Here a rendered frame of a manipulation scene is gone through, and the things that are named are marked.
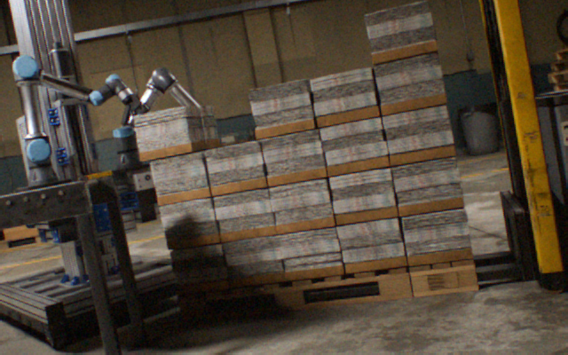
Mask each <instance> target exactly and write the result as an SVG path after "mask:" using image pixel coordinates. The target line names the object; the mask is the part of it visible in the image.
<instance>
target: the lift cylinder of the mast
mask: <svg viewBox="0 0 568 355"><path fill-rule="evenodd" d="M506 79H507V74H506V73H504V74H501V80H500V81H499V82H500V87H501V98H502V102H500V108H501V112H502V118H503V124H504V130H505V135H506V140H507V145H508V151H509V161H510V167H511V173H512V178H513V184H514V189H515V194H516V195H517V201H518V202H519V203H520V204H521V206H522V207H523V208H524V210H525V211H530V210H529V205H528V200H527V193H526V188H525V178H524V172H523V166H522V161H521V155H520V150H519V144H518V138H517V134H516V129H515V124H514V117H513V112H512V106H511V101H510V100H509V94H508V88H507V83H506Z"/></svg>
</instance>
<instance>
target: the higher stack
mask: <svg viewBox="0 0 568 355"><path fill-rule="evenodd" d="M364 16H365V22H366V23H367V31H368V36H369V40H370V41H371V46H372V49H373V52H372V54H373V53H377V52H381V51H389V50H393V49H397V48H401V47H406V46H409V45H415V44H418V43H426V42H430V41H434V40H436V43H437V37H436V32H435V28H434V26H433V21H432V13H431V9H430V2H429V1H424V2H420V3H414V4H407V5H403V6H400V7H396V8H392V9H388V10H384V11H379V12H374V13H370V14H368V15H364ZM439 60H440V57H439V56H438V51H432V52H427V53H424V54H419V55H414V56H410V57H405V58H402V59H394V60H390V61H384V62H381V63H376V64H373V65H375V67H374V70H375V78H376V82H377V87H378V91H379V92H378V93H379V94H380V96H381V97H379V99H380V100H381V106H386V105H390V104H391V103H393V104H395V102H399V101H404V100H409V99H418V98H423V97H428V96H432V95H438V94H442V93H445V92H446V90H445V84H444V82H443V80H444V79H442V76H443V73H442V70H441V69H442V67H441V63H439ZM443 105H445V104H442V105H437V106H427V107H423V108H418V109H414V110H409V111H404V112H398V113H394V114H386V115H387V116H384V117H382V121H383V123H384V126H385V128H384V129H383V130H385V129H386V133H387V134H386V135H387V139H388V143H389V144H388V146H389V152H390V156H393V155H399V154H410V153H415V152H421V151H426V150H432V149H438V147H443V146H453V145H454V142H453V135H452V130H451V123H450V117H448V114H449V113H448V114H447V111H446V106H447V105H446V106H443ZM455 157H457V155H454V156H447V157H442V158H437V159H431V160H425V161H419V162H409V163H402V164H397V165H393V166H392V167H391V170H392V174H393V180H394V185H395V188H396V195H397V196H398V198H397V200H398V206H399V207H401V206H408V205H414V204H420V203H426V202H433V201H443V200H450V199H455V198H461V197H463V193H462V179H461V177H460V174H459V173H460V171H459V169H458V167H459V165H457V162H458V161H457V160H455ZM468 219H469V218H468V214H467V211H466V208H465V204H464V207H459V208H453V209H441V210H436V211H429V212H423V213H417V214H411V215H404V216H402V218H401V220H402V223H403V231H404V238H405V247H406V254H407V255H408V256H420V255H427V254H435V253H442V252H449V251H457V250H465V249H471V244H470V236H469V225H468ZM409 269H410V275H411V279H412V284H413V290H414V297H420V296H436V295H444V294H452V293H461V292H462V291H471V290H479V288H478V284H477V275H476V269H475V263H474V258H468V259H461V260H453V261H445V262H437V263H429V264H423V265H416V266H410V268H409Z"/></svg>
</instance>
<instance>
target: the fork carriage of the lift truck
mask: <svg viewBox="0 0 568 355"><path fill-rule="evenodd" d="M500 197H501V206H502V212H503V216H504V223H505V228H506V234H507V239H508V244H509V251H511V252H512V255H513V258H514V261H515V263H517V266H518V269H519V273H520V275H521V277H523V279H524V281H527V280H536V276H535V270H534V264H533V255H532V250H531V243H530V238H529V233H528V227H527V222H526V215H525V210H524V208H523V207H522V206H521V204H520V203H519V202H518V201H517V199H515V198H514V196H513V194H512V193H511V192H510V190H508V191H503V192H502V191H500Z"/></svg>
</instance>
